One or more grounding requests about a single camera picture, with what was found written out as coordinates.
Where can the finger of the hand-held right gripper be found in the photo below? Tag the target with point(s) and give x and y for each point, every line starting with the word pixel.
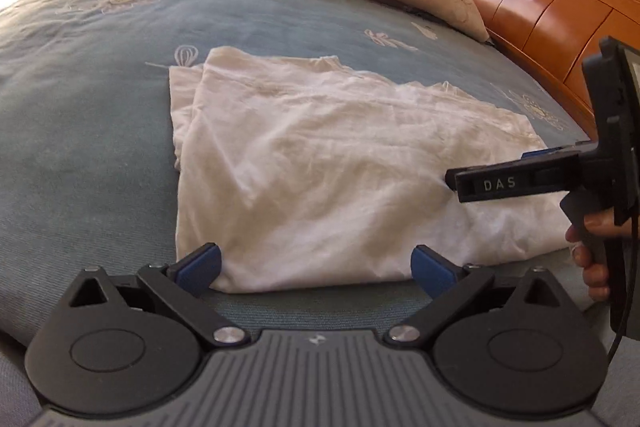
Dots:
pixel 460 182
pixel 542 153

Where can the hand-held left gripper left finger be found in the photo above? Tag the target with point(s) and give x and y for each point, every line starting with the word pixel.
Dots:
pixel 200 264

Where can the white printed shirt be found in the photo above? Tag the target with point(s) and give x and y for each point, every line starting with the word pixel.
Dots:
pixel 325 167

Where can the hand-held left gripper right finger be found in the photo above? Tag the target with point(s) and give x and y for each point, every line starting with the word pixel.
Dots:
pixel 432 268

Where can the wooden headboard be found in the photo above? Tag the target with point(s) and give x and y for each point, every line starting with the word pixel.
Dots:
pixel 550 7

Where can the person's right hand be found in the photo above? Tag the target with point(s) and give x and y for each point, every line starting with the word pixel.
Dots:
pixel 595 272

